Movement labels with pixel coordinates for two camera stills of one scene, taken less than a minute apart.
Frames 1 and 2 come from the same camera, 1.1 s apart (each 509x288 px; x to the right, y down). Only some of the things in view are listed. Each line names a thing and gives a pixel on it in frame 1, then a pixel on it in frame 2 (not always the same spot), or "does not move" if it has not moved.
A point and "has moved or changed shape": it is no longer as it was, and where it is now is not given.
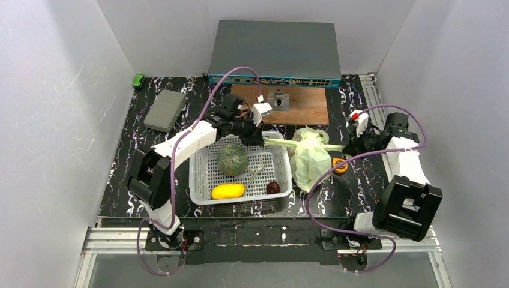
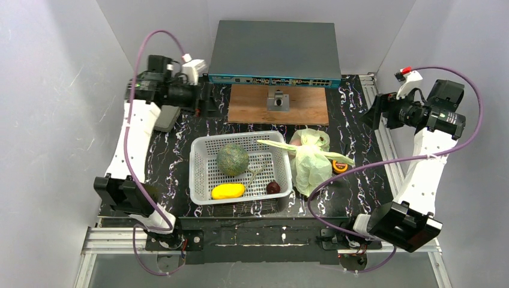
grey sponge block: (165, 110) does not move
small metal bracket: (281, 101) does not move
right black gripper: (358, 140) to (381, 110)
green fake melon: (232, 159) does not move
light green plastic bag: (310, 155) has moved or changed shape
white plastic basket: (266, 162) does not move
